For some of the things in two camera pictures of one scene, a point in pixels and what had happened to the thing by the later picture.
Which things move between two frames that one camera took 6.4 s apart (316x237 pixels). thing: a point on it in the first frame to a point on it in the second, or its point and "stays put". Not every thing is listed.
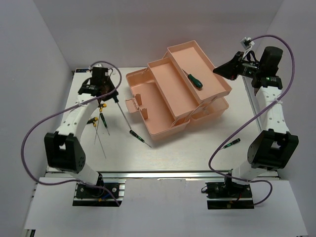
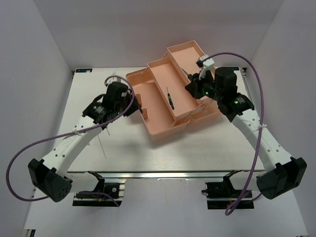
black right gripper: x=230 y=69 to x=193 y=88
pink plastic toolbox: x=180 y=88 stays put
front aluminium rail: x=193 y=176 stays put
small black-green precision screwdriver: x=237 y=139 to x=170 y=99
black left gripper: x=110 y=96 to x=136 y=106
